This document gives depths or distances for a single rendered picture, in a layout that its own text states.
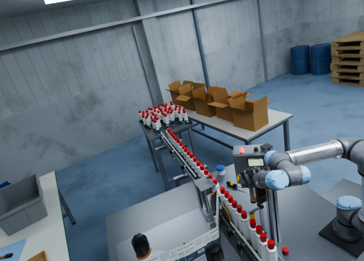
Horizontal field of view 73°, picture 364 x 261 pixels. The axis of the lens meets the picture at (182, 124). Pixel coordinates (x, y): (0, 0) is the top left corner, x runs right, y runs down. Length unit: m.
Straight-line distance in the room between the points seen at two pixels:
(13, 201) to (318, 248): 2.79
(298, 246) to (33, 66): 4.69
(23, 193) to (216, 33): 5.21
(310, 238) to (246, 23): 6.06
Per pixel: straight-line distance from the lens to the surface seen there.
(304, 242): 1.75
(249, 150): 1.32
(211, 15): 6.43
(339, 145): 1.36
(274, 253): 1.43
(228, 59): 6.72
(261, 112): 3.06
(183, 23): 5.98
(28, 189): 3.16
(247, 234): 1.63
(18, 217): 2.69
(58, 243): 2.34
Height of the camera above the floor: 2.16
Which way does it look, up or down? 22 degrees down
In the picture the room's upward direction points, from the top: 14 degrees counter-clockwise
